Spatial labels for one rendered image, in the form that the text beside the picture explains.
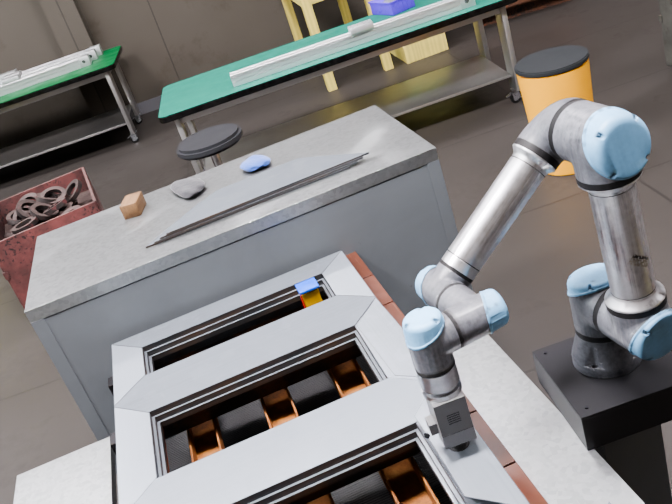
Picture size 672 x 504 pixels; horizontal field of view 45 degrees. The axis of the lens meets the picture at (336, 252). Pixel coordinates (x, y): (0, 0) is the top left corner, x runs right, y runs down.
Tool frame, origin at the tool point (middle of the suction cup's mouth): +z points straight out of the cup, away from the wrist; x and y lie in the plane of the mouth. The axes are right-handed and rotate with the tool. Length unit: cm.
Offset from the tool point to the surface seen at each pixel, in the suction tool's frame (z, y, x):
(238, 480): 0.7, -15.3, -44.8
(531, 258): 87, -197, 83
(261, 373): 3, -54, -36
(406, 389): 0.7, -24.3, -4.5
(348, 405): 0.7, -26.2, -17.8
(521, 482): 4.4, 9.5, 8.0
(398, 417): 0.7, -16.2, -8.6
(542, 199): 87, -248, 111
